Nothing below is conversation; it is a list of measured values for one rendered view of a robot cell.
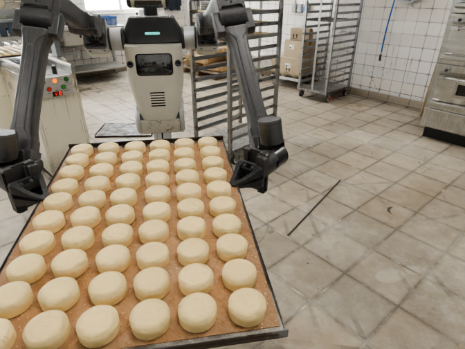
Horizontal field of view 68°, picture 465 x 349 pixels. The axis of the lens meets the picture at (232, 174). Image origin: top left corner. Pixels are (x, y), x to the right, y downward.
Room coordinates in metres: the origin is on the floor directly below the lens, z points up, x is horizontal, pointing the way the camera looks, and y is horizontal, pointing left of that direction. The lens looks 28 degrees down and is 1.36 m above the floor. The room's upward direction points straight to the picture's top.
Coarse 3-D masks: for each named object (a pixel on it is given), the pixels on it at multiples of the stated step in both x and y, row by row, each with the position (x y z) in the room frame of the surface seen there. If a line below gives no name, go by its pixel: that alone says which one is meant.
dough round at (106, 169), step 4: (96, 164) 0.69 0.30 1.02; (100, 164) 0.69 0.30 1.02; (104, 164) 0.69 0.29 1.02; (108, 164) 0.69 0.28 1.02; (92, 168) 0.67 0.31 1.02; (96, 168) 0.67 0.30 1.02; (100, 168) 0.67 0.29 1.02; (104, 168) 0.67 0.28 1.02; (108, 168) 0.67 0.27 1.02; (112, 168) 0.67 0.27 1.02; (92, 172) 0.65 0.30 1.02; (96, 172) 0.65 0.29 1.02; (100, 172) 0.65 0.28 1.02; (104, 172) 0.65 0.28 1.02; (108, 172) 0.66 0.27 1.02; (112, 172) 0.67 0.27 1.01; (92, 176) 0.65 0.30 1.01; (104, 176) 0.65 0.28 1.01; (108, 176) 0.66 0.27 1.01; (112, 176) 0.67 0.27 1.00
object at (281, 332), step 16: (96, 144) 0.82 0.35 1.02; (224, 144) 0.84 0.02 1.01; (240, 192) 0.61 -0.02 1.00; (16, 240) 0.45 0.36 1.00; (256, 240) 0.46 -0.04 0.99; (0, 272) 0.39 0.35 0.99; (272, 288) 0.36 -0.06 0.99; (224, 336) 0.28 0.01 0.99; (240, 336) 0.27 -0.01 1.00; (256, 336) 0.28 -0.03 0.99; (272, 336) 0.28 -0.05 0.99
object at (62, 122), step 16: (16, 80) 2.58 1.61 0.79; (64, 96) 2.52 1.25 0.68; (48, 112) 2.43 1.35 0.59; (64, 112) 2.51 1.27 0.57; (80, 112) 2.59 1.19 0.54; (48, 128) 2.41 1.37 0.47; (64, 128) 2.49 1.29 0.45; (80, 128) 2.57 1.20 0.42; (48, 144) 2.39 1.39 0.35; (64, 144) 2.47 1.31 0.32; (48, 160) 2.38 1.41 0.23
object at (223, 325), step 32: (64, 160) 0.75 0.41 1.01; (224, 160) 0.75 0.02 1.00; (32, 224) 0.50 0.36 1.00; (256, 256) 0.42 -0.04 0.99; (32, 288) 0.36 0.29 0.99; (128, 288) 0.36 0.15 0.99; (224, 288) 0.36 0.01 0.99; (256, 288) 0.36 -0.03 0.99; (128, 320) 0.30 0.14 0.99; (224, 320) 0.30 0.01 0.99
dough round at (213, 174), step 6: (210, 168) 0.67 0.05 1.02; (216, 168) 0.67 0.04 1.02; (222, 168) 0.67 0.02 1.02; (204, 174) 0.65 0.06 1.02; (210, 174) 0.65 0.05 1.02; (216, 174) 0.65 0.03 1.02; (222, 174) 0.65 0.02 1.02; (204, 180) 0.65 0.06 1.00; (210, 180) 0.63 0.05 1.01; (216, 180) 0.63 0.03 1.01; (222, 180) 0.64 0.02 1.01
